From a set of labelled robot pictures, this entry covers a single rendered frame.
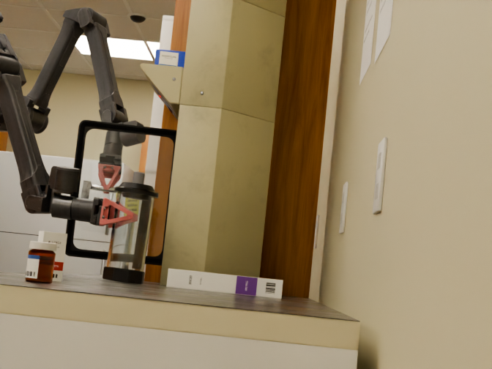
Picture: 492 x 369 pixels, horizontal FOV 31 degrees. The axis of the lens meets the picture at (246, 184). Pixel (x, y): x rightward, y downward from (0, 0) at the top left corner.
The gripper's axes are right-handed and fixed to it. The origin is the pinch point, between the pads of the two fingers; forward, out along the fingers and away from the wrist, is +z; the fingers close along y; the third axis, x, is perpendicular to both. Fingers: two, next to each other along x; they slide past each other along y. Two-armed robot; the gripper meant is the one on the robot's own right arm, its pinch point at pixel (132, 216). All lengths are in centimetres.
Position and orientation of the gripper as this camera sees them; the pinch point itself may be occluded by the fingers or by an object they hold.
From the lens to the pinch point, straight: 219.4
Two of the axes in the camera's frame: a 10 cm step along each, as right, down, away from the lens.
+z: 9.9, 1.4, -0.3
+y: 0.2, 1.0, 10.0
